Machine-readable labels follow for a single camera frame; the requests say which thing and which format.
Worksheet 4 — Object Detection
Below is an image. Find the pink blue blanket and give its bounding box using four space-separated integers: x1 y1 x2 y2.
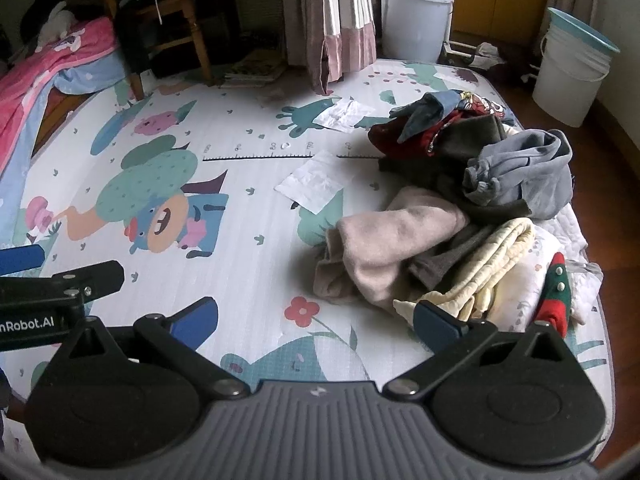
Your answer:
1 18 127 247

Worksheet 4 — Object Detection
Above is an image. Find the pink striped curtain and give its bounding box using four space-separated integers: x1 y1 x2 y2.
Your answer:
283 0 376 96

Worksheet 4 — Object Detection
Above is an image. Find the white crumpled paper sheet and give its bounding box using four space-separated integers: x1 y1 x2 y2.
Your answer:
274 151 361 214

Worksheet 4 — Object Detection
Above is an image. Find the pink knit sweater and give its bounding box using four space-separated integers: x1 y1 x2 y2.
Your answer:
314 186 469 311

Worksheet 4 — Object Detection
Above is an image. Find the grey hoodie garment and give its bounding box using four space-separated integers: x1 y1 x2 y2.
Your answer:
462 129 573 220

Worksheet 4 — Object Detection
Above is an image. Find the white bucket teal lid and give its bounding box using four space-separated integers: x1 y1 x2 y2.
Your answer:
533 8 620 128

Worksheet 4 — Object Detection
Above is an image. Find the cartoon print play mat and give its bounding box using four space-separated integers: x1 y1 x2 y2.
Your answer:
6 60 499 385

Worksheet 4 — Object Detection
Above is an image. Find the stack of books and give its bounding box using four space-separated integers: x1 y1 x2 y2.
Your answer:
221 50 285 88

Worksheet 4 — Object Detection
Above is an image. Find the white plant bucket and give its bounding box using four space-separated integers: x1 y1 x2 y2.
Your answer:
381 0 454 63

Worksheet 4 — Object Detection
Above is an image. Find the white quilted garment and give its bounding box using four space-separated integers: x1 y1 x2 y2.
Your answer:
487 205 603 337

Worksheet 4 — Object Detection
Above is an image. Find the small white paper far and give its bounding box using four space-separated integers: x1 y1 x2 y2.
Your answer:
314 99 375 133

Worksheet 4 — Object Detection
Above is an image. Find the teal blue garment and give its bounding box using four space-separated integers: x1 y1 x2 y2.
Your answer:
390 90 462 143

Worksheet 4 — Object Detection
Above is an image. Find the wooden chair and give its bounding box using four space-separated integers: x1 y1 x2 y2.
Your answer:
104 0 212 100

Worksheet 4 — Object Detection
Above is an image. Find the dark red black garment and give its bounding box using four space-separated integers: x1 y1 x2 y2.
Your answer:
368 114 506 200

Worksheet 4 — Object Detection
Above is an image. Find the red green christmas sock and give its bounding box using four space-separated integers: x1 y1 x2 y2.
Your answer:
534 252 572 338

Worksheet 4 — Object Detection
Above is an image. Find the cream quilted garment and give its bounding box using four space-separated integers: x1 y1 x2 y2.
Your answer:
393 218 535 326

